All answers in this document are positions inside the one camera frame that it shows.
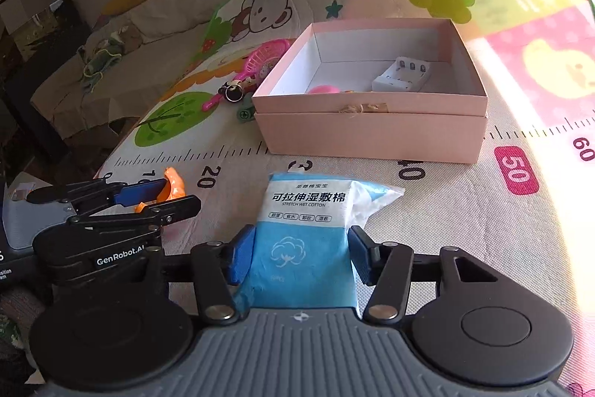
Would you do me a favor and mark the beige sofa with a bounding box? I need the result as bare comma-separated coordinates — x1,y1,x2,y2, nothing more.
30,0,335,129

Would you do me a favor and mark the green knitted cloth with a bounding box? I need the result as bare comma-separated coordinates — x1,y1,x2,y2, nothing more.
83,29,127,92

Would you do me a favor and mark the orange plastic toy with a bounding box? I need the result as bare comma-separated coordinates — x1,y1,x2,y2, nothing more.
134,167,187,213

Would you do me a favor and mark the blue cotton pad packet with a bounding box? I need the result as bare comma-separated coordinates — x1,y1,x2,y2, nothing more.
235,171,406,318

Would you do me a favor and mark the pink cardboard box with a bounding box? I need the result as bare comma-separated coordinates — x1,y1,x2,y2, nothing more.
251,17,490,166

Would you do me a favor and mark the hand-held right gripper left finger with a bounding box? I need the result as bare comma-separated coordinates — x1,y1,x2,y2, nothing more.
142,224,256,327

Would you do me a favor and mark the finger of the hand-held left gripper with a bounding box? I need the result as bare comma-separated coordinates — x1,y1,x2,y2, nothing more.
67,195,202,232
25,178,169,209

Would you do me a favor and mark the printed cartoon play mat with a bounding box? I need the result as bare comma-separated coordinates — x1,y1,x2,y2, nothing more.
95,0,595,397

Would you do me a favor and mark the white battery charger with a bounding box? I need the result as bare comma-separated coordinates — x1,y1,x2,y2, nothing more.
372,57,431,93

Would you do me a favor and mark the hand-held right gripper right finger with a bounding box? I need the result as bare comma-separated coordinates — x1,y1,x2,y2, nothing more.
348,225,513,324

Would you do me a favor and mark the grey and black box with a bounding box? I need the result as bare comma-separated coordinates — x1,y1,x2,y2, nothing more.
0,170,71,284

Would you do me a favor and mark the pink toy racket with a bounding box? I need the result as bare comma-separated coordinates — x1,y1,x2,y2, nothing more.
202,39,295,112

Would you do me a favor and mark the small doll keychain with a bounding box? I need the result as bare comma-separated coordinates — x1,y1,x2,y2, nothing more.
218,79,248,104

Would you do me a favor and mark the black cabinet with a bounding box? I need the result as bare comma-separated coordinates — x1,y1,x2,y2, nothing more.
0,0,90,165

